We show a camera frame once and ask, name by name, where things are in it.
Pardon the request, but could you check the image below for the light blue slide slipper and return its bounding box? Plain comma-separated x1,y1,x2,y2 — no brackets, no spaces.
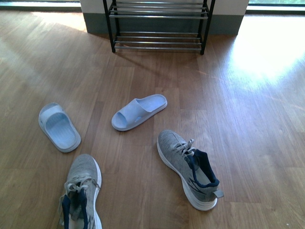
39,103,81,153
112,94,167,131

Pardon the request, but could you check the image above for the grey knit sneaker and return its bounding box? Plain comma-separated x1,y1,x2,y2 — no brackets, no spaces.
59,154,102,229
157,130,224,211

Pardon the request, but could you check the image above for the black metal shoe rack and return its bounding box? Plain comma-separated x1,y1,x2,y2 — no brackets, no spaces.
103,0,215,54

